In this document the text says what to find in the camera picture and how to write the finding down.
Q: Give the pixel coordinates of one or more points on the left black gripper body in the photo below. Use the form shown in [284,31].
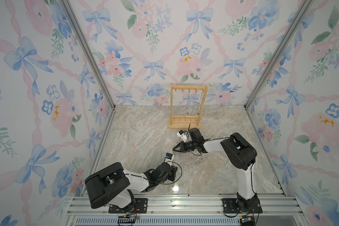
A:
[171,176]

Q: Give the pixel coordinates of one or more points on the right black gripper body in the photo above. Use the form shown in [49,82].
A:
[193,145]

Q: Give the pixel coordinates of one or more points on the wooden jewelry display stand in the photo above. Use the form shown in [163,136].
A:
[186,106]

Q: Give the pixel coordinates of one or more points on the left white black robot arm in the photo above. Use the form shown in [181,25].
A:
[114,185]

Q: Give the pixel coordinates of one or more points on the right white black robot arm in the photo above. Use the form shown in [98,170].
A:
[241,154]

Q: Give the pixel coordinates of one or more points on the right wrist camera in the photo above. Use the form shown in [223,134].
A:
[183,134]

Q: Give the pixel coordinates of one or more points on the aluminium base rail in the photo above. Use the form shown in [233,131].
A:
[189,210]

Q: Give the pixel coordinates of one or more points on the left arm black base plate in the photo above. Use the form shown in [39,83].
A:
[139,205]

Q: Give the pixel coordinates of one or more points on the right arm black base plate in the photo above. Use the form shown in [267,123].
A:
[241,206]

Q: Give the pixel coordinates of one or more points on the right aluminium corner post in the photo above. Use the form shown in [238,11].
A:
[290,32]

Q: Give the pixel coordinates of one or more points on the aluminium corner post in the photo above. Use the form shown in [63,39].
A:
[290,32]
[68,11]

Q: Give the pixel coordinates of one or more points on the left aluminium corner post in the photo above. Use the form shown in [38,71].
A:
[68,11]

